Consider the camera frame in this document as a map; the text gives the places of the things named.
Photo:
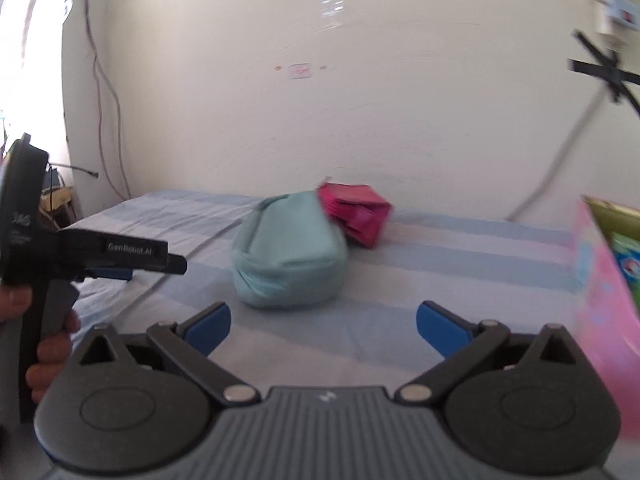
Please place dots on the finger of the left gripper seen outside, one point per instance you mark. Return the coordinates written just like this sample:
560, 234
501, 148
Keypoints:
110, 274

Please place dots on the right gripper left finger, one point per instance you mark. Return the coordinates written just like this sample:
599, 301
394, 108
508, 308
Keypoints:
185, 348

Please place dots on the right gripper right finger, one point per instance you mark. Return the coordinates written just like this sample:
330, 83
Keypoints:
465, 347

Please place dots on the green snack packet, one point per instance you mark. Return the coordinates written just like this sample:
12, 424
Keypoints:
626, 253

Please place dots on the person's left hand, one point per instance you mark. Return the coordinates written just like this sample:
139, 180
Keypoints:
52, 352

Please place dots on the striped bed sheet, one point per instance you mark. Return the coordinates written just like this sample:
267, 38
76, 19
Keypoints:
367, 335

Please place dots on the teal soft pouch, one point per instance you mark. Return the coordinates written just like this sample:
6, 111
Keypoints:
288, 254

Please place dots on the pink gold tin box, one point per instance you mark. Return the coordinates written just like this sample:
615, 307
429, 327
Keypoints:
607, 326

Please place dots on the black tape cross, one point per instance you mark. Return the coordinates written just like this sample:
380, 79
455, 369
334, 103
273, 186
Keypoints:
606, 67

